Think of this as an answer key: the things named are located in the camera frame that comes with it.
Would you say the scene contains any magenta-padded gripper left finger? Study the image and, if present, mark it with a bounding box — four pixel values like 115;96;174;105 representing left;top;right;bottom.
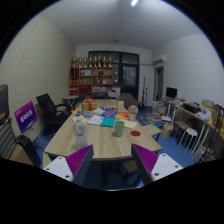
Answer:
43;144;95;187

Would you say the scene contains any blue book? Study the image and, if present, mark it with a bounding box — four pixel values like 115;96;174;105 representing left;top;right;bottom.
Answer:
100;110;118;118

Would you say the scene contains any stack of books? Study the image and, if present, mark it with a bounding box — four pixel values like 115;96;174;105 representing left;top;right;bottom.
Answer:
151;99;168;118

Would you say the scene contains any clear plastic water bottle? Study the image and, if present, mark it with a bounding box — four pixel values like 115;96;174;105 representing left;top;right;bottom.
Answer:
73;117;88;150

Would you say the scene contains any white round stool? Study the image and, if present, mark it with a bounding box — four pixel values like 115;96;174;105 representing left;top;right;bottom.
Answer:
177;127;199;154

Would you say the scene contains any black tripod stand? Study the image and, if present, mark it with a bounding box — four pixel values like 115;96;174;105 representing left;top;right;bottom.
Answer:
141;76;149;104

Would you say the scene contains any yellow gift box, red ribbon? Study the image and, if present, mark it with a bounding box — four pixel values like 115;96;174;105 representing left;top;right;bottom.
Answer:
81;98;98;112

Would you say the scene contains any long cluttered wooden desk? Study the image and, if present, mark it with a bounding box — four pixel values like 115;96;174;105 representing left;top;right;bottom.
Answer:
173;104;224;158

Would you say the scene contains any orange book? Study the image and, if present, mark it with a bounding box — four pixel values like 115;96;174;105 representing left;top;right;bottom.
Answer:
114;111;130;120

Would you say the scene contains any brown paper bag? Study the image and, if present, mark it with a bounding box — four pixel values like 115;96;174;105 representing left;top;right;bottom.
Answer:
160;123;174;139

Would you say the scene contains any grey armchair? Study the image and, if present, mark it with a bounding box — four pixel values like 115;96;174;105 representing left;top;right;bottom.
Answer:
119;92;141;108

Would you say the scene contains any pink patterned pouch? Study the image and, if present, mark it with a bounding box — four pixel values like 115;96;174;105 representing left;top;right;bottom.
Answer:
101;105;117;112

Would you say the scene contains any upright tan carton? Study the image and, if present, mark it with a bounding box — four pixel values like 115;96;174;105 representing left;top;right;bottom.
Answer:
116;100;125;113

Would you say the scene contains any black office chair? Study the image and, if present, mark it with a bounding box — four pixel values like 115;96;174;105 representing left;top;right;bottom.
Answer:
35;93;71;134

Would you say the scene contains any teal book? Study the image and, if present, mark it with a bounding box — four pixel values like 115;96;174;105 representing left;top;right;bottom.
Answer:
99;116;117;128

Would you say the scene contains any small round table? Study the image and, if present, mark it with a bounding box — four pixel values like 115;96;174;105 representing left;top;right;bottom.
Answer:
62;95;80;109

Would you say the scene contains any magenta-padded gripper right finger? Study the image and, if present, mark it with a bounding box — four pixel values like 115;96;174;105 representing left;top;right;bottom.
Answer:
130;143;184;186

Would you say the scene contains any grey striped chair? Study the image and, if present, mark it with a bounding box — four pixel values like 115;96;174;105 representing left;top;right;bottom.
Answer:
0;119;18;160

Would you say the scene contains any black case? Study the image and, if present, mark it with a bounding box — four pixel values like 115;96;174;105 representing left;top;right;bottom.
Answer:
0;83;10;122

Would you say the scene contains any pink flower bouquet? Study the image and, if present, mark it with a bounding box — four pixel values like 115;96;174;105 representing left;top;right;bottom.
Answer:
127;105;139;122

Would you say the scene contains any cream notebook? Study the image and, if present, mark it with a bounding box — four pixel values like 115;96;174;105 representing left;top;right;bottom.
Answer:
71;114;88;124

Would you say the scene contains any wooden shelf unit with trophies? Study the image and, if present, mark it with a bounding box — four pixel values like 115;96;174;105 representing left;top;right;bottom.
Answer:
68;54;114;98

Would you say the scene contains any black computer monitor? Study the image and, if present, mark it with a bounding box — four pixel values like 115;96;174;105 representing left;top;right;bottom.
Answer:
165;86;178;100

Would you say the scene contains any purple sign board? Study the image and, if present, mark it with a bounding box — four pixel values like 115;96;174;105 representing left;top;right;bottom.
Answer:
13;100;38;134

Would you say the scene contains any pale green cup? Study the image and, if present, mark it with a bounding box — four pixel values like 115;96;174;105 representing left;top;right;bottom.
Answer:
113;120;126;138

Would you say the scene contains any black framed glass door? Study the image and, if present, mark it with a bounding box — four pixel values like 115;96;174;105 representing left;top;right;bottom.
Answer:
88;50;140;100

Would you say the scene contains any white printed booklet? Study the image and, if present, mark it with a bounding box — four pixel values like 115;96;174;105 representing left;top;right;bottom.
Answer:
87;115;105;126

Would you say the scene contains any beige paper envelope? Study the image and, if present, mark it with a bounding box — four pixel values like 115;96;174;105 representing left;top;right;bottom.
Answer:
121;119;138;130

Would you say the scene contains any white wall air conditioner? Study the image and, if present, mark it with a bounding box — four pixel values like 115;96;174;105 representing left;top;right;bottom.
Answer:
152;54;167;65

